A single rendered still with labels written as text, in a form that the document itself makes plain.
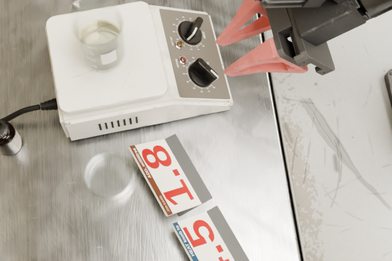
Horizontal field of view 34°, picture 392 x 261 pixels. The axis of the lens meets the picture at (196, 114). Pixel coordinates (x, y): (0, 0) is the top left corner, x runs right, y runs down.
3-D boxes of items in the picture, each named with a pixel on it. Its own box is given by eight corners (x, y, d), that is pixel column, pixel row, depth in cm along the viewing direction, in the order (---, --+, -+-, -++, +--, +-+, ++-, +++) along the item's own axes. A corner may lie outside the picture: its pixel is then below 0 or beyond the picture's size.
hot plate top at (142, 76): (149, 2, 73) (149, -2, 73) (170, 95, 69) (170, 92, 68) (45, 20, 72) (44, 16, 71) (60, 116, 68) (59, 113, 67)
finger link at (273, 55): (213, 87, 61) (297, 47, 56) (197, 23, 63) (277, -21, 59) (248, 99, 67) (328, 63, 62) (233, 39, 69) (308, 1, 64)
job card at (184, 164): (175, 134, 76) (175, 122, 72) (212, 198, 73) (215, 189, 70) (129, 157, 75) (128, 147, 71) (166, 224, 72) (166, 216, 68)
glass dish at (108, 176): (129, 205, 73) (128, 200, 71) (81, 198, 73) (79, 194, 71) (136, 159, 75) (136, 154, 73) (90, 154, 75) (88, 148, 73)
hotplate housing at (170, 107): (207, 21, 82) (212, -13, 74) (232, 113, 77) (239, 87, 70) (35, 51, 79) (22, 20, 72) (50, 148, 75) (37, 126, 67)
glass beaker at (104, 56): (138, 51, 71) (135, 14, 63) (107, 85, 69) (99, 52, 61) (97, 21, 72) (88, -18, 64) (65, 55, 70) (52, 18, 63)
